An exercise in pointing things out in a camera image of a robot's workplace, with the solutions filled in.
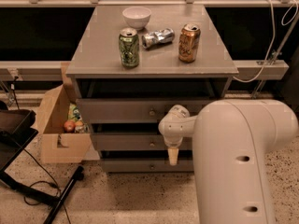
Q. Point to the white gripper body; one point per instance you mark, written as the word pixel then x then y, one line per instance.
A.
pixel 173 142

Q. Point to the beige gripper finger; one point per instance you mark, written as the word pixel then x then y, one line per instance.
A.
pixel 173 155

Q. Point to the grey drawer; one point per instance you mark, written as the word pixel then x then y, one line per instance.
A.
pixel 130 110
pixel 128 142
pixel 145 166

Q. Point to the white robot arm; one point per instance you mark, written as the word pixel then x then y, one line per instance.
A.
pixel 230 138

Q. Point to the grey bottom drawer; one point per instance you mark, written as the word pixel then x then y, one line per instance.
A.
pixel 145 166

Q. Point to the grey top drawer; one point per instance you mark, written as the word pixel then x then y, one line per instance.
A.
pixel 130 110

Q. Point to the grey drawer cabinet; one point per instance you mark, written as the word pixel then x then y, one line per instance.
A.
pixel 97 73

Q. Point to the orange soda can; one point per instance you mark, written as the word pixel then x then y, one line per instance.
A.
pixel 188 42

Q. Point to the green snack bag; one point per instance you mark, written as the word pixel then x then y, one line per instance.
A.
pixel 73 112

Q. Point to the red apple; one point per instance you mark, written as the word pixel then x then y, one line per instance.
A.
pixel 69 126

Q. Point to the crushed silver can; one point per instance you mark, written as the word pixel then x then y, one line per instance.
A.
pixel 159 37

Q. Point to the green soda can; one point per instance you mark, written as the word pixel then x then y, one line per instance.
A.
pixel 129 47

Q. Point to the cardboard box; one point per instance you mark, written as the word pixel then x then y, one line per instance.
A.
pixel 58 146

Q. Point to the white ceramic bowl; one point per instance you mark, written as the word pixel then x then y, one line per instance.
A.
pixel 137 17

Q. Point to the black stand with tray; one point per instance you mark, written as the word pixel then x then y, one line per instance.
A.
pixel 16 132

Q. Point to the metal railing frame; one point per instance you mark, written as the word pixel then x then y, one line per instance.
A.
pixel 37 35

